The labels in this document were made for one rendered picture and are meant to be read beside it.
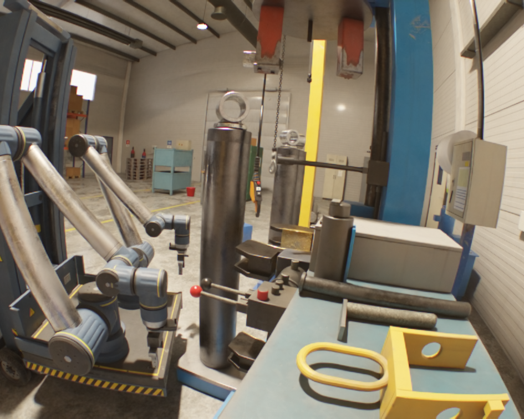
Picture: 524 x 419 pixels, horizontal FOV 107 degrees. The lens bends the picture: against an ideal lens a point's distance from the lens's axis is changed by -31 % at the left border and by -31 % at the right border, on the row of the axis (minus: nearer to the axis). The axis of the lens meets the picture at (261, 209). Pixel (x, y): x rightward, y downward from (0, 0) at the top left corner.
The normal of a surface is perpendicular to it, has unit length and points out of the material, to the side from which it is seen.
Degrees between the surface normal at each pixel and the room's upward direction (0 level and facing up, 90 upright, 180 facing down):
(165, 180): 90
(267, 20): 90
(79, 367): 90
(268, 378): 0
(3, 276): 90
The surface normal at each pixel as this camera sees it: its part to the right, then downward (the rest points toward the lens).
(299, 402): 0.09, -0.98
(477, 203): -0.33, 0.14
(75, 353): 0.23, 0.13
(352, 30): 0.00, 0.18
